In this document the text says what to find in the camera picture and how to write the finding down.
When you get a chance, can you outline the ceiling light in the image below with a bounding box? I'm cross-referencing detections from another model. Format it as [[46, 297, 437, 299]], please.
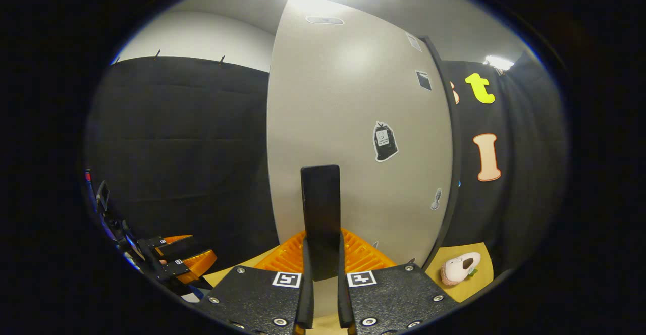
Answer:
[[484, 55, 515, 71]]

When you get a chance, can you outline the black cabinet door handle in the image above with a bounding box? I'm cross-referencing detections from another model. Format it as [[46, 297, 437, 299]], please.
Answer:
[[301, 164, 342, 282]]

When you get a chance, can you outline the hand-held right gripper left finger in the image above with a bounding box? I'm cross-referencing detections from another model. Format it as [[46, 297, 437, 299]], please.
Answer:
[[194, 230, 314, 335]]

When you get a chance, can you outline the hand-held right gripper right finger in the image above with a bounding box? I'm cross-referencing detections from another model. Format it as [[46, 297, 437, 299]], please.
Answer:
[[337, 228, 460, 335]]

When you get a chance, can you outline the white cabinet door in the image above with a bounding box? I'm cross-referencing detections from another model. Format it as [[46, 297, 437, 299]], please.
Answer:
[[266, 0, 453, 320]]

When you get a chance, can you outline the grey cabinet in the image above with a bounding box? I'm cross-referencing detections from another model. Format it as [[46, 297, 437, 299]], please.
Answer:
[[419, 35, 463, 271]]

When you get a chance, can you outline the black backdrop cloth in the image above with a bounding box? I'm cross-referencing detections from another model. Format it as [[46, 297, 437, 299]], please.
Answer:
[[85, 47, 569, 295]]

